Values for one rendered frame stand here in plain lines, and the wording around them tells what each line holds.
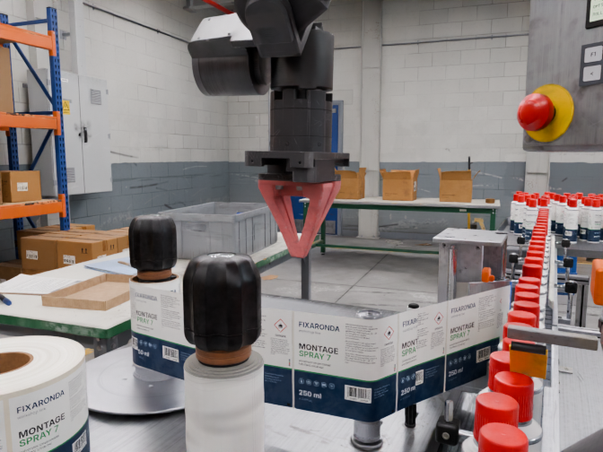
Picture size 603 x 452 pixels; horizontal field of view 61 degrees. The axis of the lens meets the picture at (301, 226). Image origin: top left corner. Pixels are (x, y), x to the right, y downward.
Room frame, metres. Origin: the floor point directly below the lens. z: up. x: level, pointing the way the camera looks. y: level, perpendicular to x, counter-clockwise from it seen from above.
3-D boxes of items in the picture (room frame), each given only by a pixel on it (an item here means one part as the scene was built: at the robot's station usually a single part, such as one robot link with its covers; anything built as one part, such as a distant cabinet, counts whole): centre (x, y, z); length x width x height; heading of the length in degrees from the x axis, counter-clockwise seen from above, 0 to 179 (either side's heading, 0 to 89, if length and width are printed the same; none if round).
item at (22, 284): (1.82, 0.99, 0.81); 0.38 x 0.36 x 0.02; 160
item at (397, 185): (5.99, -1.14, 0.96); 0.43 x 0.42 x 0.37; 67
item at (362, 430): (0.68, -0.09, 0.97); 0.05 x 0.05 x 0.19
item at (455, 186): (5.80, -1.77, 0.97); 0.48 x 0.47 x 0.37; 162
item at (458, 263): (0.89, -0.31, 1.01); 0.14 x 0.13 x 0.26; 154
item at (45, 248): (4.35, 1.92, 0.32); 1.20 x 0.83 x 0.64; 69
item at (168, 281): (0.89, 0.26, 1.04); 0.09 x 0.09 x 0.29
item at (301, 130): (0.48, 0.00, 1.30); 0.10 x 0.07 x 0.07; 156
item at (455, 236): (0.90, -0.30, 1.14); 0.14 x 0.11 x 0.01; 154
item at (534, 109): (0.54, -0.25, 1.32); 0.04 x 0.03 x 0.04; 29
